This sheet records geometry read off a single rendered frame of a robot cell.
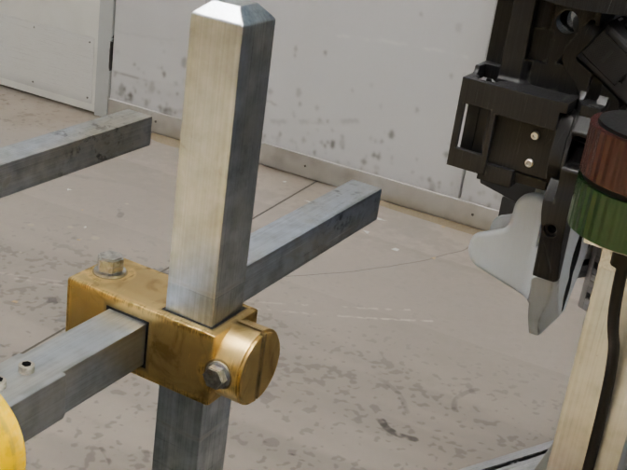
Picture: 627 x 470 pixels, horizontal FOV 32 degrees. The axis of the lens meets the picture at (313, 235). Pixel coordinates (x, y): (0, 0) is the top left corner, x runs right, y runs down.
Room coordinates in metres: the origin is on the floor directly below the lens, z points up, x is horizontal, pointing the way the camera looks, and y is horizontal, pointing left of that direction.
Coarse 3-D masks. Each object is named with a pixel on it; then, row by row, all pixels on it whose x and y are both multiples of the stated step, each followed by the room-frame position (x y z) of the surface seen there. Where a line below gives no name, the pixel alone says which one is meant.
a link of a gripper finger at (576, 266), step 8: (544, 192) 0.62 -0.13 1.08; (504, 216) 0.63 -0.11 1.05; (496, 224) 0.63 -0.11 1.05; (504, 224) 0.63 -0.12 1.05; (576, 248) 0.60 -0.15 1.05; (584, 248) 0.61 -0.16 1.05; (576, 256) 0.60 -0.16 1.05; (584, 256) 0.62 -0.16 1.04; (576, 264) 0.60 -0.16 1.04; (576, 272) 0.61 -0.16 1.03; (568, 280) 0.60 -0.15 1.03; (576, 280) 0.61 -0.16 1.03; (568, 288) 0.60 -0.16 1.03; (568, 296) 0.60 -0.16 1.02
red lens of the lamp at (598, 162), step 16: (592, 128) 0.46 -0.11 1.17; (592, 144) 0.45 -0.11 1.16; (608, 144) 0.44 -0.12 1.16; (624, 144) 0.44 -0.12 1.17; (592, 160) 0.45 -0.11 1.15; (608, 160) 0.44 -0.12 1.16; (624, 160) 0.44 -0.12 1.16; (592, 176) 0.45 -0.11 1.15; (608, 176) 0.44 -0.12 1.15; (624, 176) 0.44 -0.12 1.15; (624, 192) 0.43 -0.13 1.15
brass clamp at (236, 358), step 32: (96, 288) 0.62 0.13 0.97; (128, 288) 0.63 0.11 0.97; (160, 288) 0.63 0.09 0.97; (160, 320) 0.60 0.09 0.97; (192, 320) 0.60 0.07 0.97; (224, 320) 0.60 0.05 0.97; (256, 320) 0.62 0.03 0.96; (160, 352) 0.60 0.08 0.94; (192, 352) 0.59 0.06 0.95; (224, 352) 0.58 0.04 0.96; (256, 352) 0.59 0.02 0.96; (160, 384) 0.60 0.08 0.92; (192, 384) 0.59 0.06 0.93; (224, 384) 0.58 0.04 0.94; (256, 384) 0.59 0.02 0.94
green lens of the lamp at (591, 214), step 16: (576, 192) 0.46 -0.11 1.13; (592, 192) 0.45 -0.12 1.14; (576, 208) 0.45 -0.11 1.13; (592, 208) 0.44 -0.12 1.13; (608, 208) 0.44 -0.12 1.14; (624, 208) 0.43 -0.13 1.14; (576, 224) 0.45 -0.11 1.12; (592, 224) 0.44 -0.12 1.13; (608, 224) 0.44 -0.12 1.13; (624, 224) 0.43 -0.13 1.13; (592, 240) 0.44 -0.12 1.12; (608, 240) 0.44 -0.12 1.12; (624, 240) 0.43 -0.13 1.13
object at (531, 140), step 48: (528, 0) 0.60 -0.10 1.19; (576, 0) 0.57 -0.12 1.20; (624, 0) 0.57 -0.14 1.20; (528, 48) 0.60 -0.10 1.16; (576, 48) 0.59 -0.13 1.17; (480, 96) 0.59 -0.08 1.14; (528, 96) 0.58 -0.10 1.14; (576, 96) 0.59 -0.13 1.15; (480, 144) 0.60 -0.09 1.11; (528, 144) 0.58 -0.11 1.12
